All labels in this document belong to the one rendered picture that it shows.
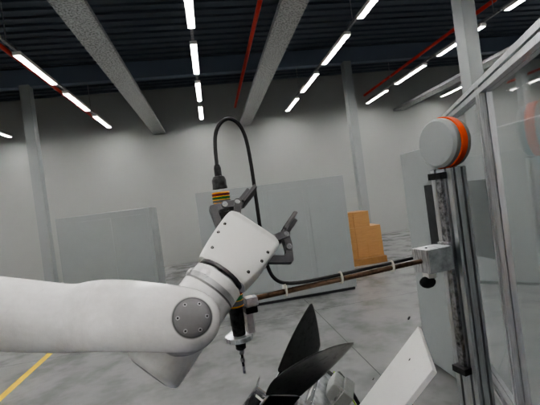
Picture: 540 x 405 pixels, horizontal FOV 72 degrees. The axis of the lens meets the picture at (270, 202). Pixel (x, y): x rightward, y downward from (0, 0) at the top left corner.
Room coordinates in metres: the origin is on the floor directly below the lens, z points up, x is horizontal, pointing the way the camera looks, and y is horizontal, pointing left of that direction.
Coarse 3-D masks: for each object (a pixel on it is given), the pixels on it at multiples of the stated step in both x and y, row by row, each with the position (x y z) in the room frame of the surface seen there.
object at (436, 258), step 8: (416, 248) 1.13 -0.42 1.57; (424, 248) 1.12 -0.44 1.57; (432, 248) 1.10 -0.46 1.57; (440, 248) 1.10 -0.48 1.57; (448, 248) 1.11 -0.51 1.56; (416, 256) 1.13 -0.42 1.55; (424, 256) 1.10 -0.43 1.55; (432, 256) 1.08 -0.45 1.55; (440, 256) 1.09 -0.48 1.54; (448, 256) 1.10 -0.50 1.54; (416, 264) 1.13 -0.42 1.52; (424, 264) 1.10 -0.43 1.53; (432, 264) 1.08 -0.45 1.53; (440, 264) 1.09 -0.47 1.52; (448, 264) 1.10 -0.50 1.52; (424, 272) 1.10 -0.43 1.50; (432, 272) 1.08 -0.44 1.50
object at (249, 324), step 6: (246, 300) 0.91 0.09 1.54; (252, 300) 0.92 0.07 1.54; (246, 306) 0.92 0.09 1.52; (252, 306) 0.92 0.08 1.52; (246, 312) 0.91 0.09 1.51; (252, 312) 0.91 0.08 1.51; (246, 318) 0.91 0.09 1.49; (252, 318) 0.92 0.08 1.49; (246, 324) 0.92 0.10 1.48; (252, 324) 0.92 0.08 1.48; (246, 330) 0.93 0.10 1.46; (252, 330) 0.91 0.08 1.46; (228, 336) 0.91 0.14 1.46; (246, 336) 0.90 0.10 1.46; (252, 336) 0.91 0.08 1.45; (228, 342) 0.89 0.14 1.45; (234, 342) 0.88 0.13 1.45; (240, 342) 0.88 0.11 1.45; (246, 342) 0.89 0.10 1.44
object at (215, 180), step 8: (216, 168) 0.91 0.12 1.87; (216, 176) 0.90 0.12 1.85; (216, 184) 0.90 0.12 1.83; (224, 184) 0.91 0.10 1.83; (232, 312) 0.90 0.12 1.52; (240, 312) 0.91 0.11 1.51; (232, 320) 0.90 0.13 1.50; (240, 320) 0.90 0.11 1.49; (232, 328) 0.91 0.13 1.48; (240, 328) 0.90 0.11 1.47; (240, 336) 0.90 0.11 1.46; (240, 344) 0.91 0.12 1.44
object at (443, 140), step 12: (432, 120) 1.16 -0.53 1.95; (444, 120) 1.11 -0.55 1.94; (456, 120) 1.11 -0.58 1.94; (432, 132) 1.15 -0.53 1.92; (444, 132) 1.11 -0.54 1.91; (456, 132) 1.08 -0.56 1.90; (468, 132) 1.10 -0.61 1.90; (420, 144) 1.21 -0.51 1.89; (432, 144) 1.16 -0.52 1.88; (444, 144) 1.11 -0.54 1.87; (456, 144) 1.08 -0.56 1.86; (468, 144) 1.10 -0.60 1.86; (432, 156) 1.16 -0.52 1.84; (444, 156) 1.12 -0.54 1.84; (456, 156) 1.10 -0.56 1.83
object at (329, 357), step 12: (336, 348) 0.86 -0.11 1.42; (348, 348) 0.90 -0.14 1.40; (312, 360) 0.84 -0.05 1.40; (324, 360) 0.88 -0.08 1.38; (336, 360) 0.91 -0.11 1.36; (288, 372) 0.82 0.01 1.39; (300, 372) 0.87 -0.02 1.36; (312, 372) 0.90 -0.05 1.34; (324, 372) 0.93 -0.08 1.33; (276, 384) 0.88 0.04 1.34; (288, 384) 0.91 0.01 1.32; (300, 384) 0.93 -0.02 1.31; (312, 384) 0.95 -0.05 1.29
